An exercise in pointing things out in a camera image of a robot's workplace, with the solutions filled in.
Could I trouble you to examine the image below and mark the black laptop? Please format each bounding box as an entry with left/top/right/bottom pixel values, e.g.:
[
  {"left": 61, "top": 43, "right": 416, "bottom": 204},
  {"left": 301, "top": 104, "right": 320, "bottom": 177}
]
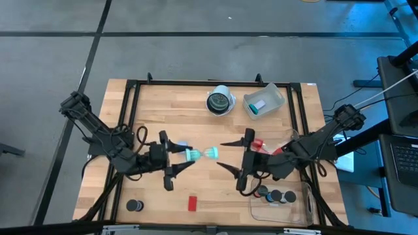
[{"left": 380, "top": 133, "right": 418, "bottom": 216}]

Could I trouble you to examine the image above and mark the black floor stand foot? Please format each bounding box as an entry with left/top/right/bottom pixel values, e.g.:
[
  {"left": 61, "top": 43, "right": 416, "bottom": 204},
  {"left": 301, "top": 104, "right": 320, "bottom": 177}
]
[{"left": 353, "top": 79, "right": 383, "bottom": 88}]

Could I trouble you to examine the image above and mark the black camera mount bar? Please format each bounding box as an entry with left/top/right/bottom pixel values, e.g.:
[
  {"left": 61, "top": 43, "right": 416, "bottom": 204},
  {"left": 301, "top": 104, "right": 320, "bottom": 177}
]
[{"left": 0, "top": 220, "right": 418, "bottom": 235}]

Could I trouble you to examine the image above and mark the black side table top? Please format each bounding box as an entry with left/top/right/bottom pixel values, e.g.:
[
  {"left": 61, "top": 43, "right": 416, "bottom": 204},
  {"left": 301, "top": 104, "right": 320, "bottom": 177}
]
[{"left": 377, "top": 54, "right": 418, "bottom": 138}]

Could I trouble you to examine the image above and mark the black boom pole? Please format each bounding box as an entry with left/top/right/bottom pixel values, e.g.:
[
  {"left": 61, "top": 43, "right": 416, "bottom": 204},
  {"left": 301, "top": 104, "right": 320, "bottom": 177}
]
[{"left": 390, "top": 40, "right": 418, "bottom": 68}]

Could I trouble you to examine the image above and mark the grey plastic bin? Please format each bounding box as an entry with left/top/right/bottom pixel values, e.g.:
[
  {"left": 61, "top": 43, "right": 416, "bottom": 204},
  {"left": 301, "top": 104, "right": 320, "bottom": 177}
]
[{"left": 242, "top": 82, "right": 286, "bottom": 121}]

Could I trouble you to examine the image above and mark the white cylindrical projector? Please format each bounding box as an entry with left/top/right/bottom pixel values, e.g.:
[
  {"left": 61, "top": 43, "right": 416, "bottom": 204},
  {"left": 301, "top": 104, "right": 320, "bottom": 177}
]
[{"left": 205, "top": 84, "right": 236, "bottom": 117}]

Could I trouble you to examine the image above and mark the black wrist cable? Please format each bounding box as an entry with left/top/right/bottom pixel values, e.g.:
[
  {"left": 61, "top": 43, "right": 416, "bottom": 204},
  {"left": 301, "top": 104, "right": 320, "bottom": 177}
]
[
  {"left": 135, "top": 125, "right": 150, "bottom": 154},
  {"left": 240, "top": 171, "right": 262, "bottom": 197}
]

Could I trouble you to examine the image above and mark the black diagonal stand bar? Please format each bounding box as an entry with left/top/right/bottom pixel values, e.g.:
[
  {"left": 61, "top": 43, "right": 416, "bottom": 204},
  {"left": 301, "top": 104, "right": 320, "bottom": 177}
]
[{"left": 334, "top": 119, "right": 393, "bottom": 158}]

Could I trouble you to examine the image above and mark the purple sand hourglass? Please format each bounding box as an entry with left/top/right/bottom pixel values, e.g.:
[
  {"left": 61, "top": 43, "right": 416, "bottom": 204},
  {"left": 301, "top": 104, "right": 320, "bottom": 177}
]
[{"left": 125, "top": 198, "right": 145, "bottom": 212}]

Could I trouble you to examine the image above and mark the red sand hourglass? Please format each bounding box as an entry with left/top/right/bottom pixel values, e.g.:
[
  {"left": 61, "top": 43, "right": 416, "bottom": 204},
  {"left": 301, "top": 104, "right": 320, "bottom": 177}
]
[{"left": 253, "top": 184, "right": 269, "bottom": 198}]

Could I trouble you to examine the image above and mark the grey chair base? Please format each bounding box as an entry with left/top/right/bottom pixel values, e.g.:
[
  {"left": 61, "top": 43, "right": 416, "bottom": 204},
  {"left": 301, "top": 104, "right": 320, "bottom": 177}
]
[{"left": 0, "top": 142, "right": 26, "bottom": 157}]

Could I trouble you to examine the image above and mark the silver metal bracket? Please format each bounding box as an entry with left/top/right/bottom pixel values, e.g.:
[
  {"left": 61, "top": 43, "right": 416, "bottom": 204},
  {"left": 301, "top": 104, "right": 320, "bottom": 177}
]
[
  {"left": 283, "top": 227, "right": 323, "bottom": 235},
  {"left": 101, "top": 224, "right": 140, "bottom": 235}
]

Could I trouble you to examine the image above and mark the white sand hourglass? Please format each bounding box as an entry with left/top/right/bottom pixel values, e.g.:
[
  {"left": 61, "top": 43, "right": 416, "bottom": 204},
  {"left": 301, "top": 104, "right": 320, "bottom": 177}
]
[{"left": 283, "top": 190, "right": 298, "bottom": 204}]

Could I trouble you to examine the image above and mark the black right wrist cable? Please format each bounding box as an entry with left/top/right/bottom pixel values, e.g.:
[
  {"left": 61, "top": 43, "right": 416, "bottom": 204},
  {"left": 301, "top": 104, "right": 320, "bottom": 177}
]
[{"left": 240, "top": 171, "right": 262, "bottom": 197}]

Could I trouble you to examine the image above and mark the clear plastic bin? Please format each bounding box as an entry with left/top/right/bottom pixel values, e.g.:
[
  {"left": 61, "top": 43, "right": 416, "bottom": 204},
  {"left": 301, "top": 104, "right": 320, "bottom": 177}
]
[
  {"left": 249, "top": 177, "right": 315, "bottom": 227},
  {"left": 244, "top": 129, "right": 305, "bottom": 168}
]

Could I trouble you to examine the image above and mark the black floor cable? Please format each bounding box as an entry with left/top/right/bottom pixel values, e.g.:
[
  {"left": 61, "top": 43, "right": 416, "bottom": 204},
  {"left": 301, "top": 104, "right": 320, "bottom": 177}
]
[{"left": 323, "top": 73, "right": 381, "bottom": 114}]

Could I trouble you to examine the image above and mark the white power strip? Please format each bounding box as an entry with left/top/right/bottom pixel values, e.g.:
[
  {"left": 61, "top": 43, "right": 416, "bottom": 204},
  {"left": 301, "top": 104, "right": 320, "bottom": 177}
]
[{"left": 326, "top": 132, "right": 355, "bottom": 173}]

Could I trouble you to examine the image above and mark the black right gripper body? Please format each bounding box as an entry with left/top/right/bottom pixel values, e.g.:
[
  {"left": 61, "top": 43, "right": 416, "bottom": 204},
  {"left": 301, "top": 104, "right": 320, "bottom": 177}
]
[{"left": 236, "top": 128, "right": 272, "bottom": 192}]

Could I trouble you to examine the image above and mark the teal hourglass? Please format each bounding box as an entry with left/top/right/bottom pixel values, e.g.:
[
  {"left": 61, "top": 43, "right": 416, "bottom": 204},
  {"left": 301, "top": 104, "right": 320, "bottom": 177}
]
[{"left": 184, "top": 146, "right": 219, "bottom": 163}]

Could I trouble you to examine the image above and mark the teal digital timer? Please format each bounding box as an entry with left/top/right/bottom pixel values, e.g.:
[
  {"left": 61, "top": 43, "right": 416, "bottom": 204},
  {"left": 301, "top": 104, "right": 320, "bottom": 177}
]
[{"left": 248, "top": 99, "right": 267, "bottom": 116}]

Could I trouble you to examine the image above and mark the black table frame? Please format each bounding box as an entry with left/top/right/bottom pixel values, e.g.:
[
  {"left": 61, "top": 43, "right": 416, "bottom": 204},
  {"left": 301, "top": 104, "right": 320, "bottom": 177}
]
[{"left": 76, "top": 72, "right": 349, "bottom": 228}]

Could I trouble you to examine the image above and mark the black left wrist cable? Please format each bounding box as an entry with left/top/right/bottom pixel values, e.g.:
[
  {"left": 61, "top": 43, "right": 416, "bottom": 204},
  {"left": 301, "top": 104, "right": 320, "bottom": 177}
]
[{"left": 135, "top": 125, "right": 150, "bottom": 154}]

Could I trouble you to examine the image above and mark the black computer mouse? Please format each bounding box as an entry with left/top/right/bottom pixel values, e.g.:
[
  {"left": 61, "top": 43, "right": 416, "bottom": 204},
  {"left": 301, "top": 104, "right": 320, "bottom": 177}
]
[{"left": 400, "top": 109, "right": 418, "bottom": 129}]

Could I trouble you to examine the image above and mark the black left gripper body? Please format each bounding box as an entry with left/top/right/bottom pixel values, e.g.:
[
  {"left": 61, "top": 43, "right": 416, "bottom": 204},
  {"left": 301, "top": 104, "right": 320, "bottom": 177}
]
[{"left": 148, "top": 130, "right": 174, "bottom": 192}]

